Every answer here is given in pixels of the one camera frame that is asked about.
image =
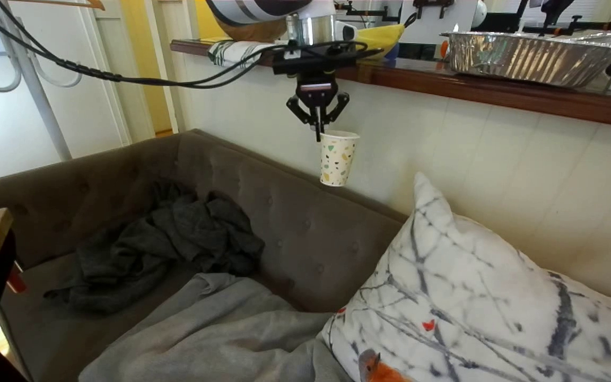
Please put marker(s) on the grey sofa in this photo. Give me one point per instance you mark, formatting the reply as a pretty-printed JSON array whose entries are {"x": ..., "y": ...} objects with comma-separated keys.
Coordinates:
[{"x": 298, "y": 220}]

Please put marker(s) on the dark grey crumpled garment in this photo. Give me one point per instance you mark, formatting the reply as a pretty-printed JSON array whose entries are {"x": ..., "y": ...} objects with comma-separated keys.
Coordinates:
[{"x": 178, "y": 241}]

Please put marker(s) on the aluminium foil tray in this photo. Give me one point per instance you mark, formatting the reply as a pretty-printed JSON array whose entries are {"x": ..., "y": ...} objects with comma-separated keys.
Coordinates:
[{"x": 532, "y": 61}]

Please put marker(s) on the grey metal pole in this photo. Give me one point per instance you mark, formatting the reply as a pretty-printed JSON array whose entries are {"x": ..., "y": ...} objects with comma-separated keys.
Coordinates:
[{"x": 33, "y": 99}]

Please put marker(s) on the white confetti paper cup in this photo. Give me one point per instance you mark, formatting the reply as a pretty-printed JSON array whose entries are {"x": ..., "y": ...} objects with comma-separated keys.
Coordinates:
[{"x": 337, "y": 161}]

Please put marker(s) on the light grey fleece blanket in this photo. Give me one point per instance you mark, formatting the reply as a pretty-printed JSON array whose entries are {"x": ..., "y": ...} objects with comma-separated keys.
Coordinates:
[{"x": 212, "y": 332}]

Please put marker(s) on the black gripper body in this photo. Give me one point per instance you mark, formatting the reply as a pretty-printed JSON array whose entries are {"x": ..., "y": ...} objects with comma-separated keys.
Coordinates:
[{"x": 317, "y": 87}]

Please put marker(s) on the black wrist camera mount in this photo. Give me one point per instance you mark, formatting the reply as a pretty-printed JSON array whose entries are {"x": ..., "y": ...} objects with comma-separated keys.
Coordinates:
[{"x": 319, "y": 61}]

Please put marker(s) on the white door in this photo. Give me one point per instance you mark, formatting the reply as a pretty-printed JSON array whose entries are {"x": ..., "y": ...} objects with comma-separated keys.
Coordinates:
[{"x": 96, "y": 120}]

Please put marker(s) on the white branch print pillow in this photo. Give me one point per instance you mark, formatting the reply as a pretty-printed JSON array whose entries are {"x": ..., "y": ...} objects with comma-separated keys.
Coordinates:
[{"x": 476, "y": 298}]

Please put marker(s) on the small red object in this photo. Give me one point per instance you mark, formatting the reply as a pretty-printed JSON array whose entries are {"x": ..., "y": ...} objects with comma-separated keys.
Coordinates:
[{"x": 15, "y": 278}]

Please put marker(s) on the white green striped towel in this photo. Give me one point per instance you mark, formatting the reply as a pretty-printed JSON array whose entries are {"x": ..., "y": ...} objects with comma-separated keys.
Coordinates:
[{"x": 238, "y": 54}]

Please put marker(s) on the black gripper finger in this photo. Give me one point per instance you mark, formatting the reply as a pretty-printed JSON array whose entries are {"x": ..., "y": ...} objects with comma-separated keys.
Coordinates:
[
  {"x": 336, "y": 107},
  {"x": 302, "y": 107}
]

